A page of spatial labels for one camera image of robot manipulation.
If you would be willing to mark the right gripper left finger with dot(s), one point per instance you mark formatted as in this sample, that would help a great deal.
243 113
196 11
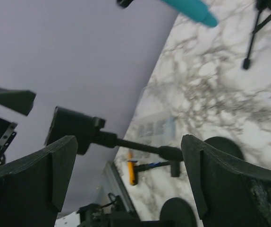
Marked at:
33 188

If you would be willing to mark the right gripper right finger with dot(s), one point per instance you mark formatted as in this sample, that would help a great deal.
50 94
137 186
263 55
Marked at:
228 191

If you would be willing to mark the tall black clip stand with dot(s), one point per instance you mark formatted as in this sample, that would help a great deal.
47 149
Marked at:
87 130

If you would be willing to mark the blue microphone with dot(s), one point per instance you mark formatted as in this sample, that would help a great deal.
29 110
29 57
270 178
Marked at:
196 10

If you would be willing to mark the black tripod shock-mount stand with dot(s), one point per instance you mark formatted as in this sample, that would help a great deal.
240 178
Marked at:
260 6

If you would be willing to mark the short black clip stand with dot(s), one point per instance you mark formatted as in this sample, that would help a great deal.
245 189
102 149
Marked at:
178 212

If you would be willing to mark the clear plastic screw box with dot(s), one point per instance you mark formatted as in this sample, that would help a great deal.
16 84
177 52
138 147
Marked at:
152 124

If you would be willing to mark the orange yellow tool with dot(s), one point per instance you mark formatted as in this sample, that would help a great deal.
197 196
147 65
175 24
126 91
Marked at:
131 168

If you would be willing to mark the black t-handle tool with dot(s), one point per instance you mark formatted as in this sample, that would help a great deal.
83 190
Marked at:
174 167

